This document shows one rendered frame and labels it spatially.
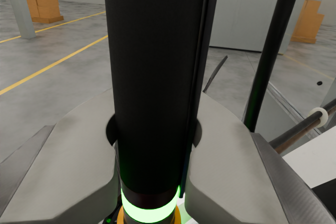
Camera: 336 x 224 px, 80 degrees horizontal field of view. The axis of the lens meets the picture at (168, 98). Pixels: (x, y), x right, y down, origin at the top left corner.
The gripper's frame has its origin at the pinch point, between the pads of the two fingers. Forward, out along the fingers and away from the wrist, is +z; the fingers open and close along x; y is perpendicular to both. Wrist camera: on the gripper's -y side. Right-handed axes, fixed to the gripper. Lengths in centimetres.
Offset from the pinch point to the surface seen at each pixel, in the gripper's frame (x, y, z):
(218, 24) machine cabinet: 144, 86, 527
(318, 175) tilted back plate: 32.6, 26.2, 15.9
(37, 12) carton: -422, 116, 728
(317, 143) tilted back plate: 35.2, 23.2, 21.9
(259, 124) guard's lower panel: 71, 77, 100
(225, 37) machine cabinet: 167, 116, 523
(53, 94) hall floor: -154, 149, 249
